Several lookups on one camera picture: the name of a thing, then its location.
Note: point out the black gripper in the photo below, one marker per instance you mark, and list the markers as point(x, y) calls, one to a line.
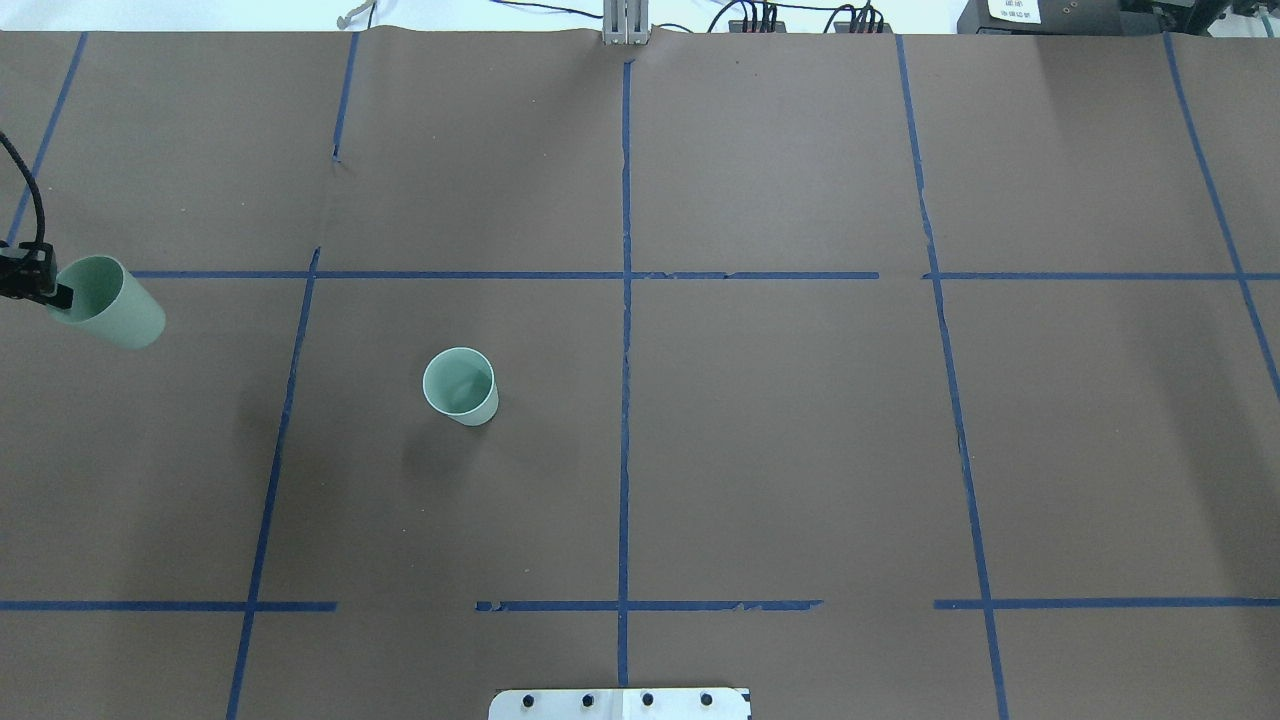
point(28, 274)

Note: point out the green cup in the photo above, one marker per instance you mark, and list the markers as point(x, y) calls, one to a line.
point(461, 383)
point(107, 302)

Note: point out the black box with label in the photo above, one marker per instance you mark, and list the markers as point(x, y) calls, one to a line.
point(1065, 18)

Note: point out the aluminium frame post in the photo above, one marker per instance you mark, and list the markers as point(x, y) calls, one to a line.
point(626, 22)

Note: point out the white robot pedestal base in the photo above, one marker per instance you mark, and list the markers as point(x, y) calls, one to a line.
point(623, 703)

